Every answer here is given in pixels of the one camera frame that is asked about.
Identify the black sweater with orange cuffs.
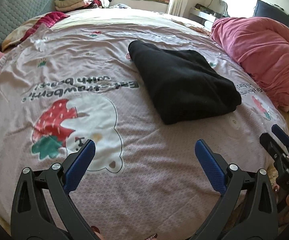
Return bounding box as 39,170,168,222
128,40,242,125

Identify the operator hand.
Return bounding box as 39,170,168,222
91,226,104,240

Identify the pink crumpled duvet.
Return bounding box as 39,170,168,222
211,17,289,113

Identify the black monitor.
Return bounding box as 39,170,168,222
253,0,289,27

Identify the pink strawberry print bedsheet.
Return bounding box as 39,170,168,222
0,9,287,239

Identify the grey side desk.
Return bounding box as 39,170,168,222
189,2,229,28

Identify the red and cream blanket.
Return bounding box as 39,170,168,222
1,11,69,52

